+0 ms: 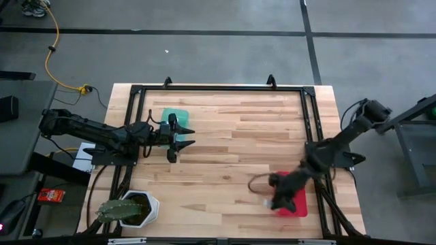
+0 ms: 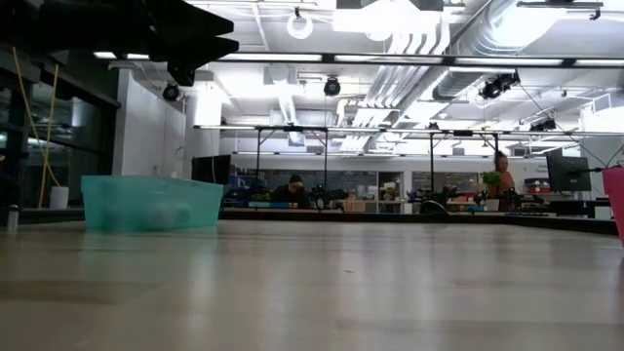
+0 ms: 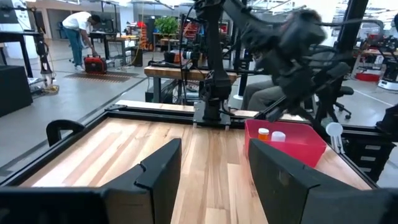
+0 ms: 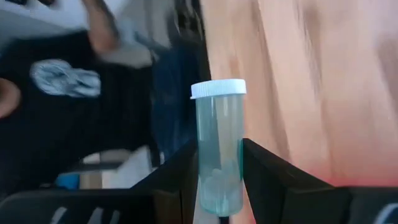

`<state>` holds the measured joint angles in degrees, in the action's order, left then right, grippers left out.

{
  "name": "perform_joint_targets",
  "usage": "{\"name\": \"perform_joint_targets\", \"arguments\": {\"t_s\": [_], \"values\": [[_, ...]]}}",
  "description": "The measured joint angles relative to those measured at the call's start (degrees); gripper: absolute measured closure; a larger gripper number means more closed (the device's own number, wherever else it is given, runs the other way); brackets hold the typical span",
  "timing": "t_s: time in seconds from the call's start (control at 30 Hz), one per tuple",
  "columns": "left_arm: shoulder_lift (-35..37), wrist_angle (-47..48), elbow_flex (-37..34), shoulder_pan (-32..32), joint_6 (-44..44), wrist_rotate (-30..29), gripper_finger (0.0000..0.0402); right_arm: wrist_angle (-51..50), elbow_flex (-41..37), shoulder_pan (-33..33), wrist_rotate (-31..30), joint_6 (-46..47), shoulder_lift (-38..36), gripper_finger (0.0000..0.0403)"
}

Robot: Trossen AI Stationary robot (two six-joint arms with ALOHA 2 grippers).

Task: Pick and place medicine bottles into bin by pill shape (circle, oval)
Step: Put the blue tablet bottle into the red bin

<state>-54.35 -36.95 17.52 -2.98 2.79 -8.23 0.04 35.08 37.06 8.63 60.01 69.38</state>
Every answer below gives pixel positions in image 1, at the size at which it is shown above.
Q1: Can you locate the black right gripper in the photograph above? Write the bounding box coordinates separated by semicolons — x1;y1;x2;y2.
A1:
268;167;313;214

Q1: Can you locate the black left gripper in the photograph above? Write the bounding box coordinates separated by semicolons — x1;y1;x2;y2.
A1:
151;113;196;164

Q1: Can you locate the red plastic bin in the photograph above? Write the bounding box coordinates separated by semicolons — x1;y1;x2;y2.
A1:
274;169;309;218

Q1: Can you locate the green plastic bin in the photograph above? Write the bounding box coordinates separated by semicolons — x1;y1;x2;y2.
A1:
161;108;191;143

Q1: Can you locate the white hexagonal plant pot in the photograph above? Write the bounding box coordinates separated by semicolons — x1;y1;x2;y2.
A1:
119;190;161;228

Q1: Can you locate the green cactus plant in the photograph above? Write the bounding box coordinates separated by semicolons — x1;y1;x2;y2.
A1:
95;199;144;224

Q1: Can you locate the white box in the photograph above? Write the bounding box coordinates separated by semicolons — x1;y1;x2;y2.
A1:
72;142;96;173

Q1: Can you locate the black side stand beam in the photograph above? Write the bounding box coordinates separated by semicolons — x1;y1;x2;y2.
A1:
27;151;92;187

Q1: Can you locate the red snack packet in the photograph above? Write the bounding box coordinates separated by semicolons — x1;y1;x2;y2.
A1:
37;188;66;204

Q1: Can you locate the grey metal stand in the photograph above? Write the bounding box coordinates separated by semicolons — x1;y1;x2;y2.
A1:
374;93;436;199

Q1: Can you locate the grey side table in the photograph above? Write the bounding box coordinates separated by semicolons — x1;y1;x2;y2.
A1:
0;80;58;176

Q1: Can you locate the black pouch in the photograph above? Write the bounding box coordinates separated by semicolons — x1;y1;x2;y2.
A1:
0;95;20;123

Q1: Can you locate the black flat bar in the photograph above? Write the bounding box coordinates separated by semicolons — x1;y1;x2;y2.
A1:
0;70;37;82

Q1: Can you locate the black computer mouse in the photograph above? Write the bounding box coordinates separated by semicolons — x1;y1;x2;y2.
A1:
0;199;27;236

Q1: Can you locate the person's shoe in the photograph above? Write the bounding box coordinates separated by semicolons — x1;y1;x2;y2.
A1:
20;0;51;18

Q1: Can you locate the silver metal bracket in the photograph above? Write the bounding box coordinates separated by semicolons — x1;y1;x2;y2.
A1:
108;238;147;245
298;239;337;245

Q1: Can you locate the black aluminium rail frame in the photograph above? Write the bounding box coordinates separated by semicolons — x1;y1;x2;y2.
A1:
76;83;367;239

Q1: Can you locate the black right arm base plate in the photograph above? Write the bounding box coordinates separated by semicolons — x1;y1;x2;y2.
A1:
305;141;367;169

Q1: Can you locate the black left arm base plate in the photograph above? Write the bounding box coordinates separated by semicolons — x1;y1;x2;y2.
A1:
83;148;139;167

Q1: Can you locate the black power cable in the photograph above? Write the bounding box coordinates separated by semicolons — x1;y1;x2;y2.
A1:
54;84;109;110

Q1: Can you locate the yellow extension cable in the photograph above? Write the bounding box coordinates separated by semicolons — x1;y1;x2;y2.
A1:
40;0;90;95

